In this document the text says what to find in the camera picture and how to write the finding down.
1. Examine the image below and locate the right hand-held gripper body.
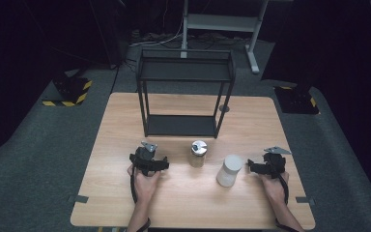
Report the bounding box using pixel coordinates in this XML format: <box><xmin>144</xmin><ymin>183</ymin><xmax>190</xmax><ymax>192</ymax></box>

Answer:
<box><xmin>262</xmin><ymin>146</ymin><xmax>293</xmax><ymax>179</ymax></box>

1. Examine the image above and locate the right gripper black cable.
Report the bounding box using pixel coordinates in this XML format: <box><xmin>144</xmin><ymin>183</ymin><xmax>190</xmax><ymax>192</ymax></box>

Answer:
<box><xmin>271</xmin><ymin>160</ymin><xmax>300</xmax><ymax>232</ymax></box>

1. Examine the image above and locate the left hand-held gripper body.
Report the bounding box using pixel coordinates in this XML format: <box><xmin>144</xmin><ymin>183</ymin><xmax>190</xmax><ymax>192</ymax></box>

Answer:
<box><xmin>128</xmin><ymin>140</ymin><xmax>158</xmax><ymax>177</ymax></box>

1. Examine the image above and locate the person's left hand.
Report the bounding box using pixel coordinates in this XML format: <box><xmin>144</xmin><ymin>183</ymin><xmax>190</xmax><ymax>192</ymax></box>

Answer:
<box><xmin>127</xmin><ymin>163</ymin><xmax>162</xmax><ymax>205</ymax></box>

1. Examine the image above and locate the person's right hand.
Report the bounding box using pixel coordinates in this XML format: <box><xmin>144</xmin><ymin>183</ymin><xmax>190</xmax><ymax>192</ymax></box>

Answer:
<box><xmin>258</xmin><ymin>170</ymin><xmax>291</xmax><ymax>207</ymax></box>

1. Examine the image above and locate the black metal shelf rack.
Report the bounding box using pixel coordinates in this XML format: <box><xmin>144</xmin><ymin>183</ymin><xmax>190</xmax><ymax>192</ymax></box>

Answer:
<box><xmin>135</xmin><ymin>47</ymin><xmax>237</xmax><ymax>139</ymax></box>

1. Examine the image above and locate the grey tape strip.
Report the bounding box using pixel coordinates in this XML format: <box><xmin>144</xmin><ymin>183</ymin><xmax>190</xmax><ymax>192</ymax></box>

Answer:
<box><xmin>67</xmin><ymin>194</ymin><xmax>90</xmax><ymax>205</ymax></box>
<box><xmin>295</xmin><ymin>195</ymin><xmax>317</xmax><ymax>206</ymax></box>

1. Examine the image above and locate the glass jar with metal lid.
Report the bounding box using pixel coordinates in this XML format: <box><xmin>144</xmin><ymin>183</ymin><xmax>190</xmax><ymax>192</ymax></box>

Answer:
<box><xmin>189</xmin><ymin>139</ymin><xmax>209</xmax><ymax>168</ymax></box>

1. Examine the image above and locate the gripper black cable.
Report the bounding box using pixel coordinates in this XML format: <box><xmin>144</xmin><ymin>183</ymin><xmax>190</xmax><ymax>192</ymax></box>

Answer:
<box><xmin>129</xmin><ymin>173</ymin><xmax>152</xmax><ymax>232</ymax></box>
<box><xmin>271</xmin><ymin>160</ymin><xmax>300</xmax><ymax>232</ymax></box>

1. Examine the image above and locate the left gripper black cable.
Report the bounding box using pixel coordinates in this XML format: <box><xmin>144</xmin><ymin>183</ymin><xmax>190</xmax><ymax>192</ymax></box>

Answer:
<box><xmin>129</xmin><ymin>173</ymin><xmax>152</xmax><ymax>232</ymax></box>

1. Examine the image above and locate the black yellow striped base plate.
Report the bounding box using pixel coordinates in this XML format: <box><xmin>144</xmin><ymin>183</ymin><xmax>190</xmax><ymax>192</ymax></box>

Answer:
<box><xmin>41</xmin><ymin>72</ymin><xmax>94</xmax><ymax>108</ymax></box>
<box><xmin>272</xmin><ymin>84</ymin><xmax>322</xmax><ymax>116</ymax></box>

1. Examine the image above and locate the grey metal desk frame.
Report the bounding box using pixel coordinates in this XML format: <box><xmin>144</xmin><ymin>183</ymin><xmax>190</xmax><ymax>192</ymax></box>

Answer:
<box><xmin>180</xmin><ymin>0</ymin><xmax>271</xmax><ymax>75</ymax></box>

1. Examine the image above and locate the white cylindrical container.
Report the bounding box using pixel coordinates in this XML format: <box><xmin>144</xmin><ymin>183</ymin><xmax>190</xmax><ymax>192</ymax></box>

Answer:
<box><xmin>215</xmin><ymin>154</ymin><xmax>244</xmax><ymax>189</ymax></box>

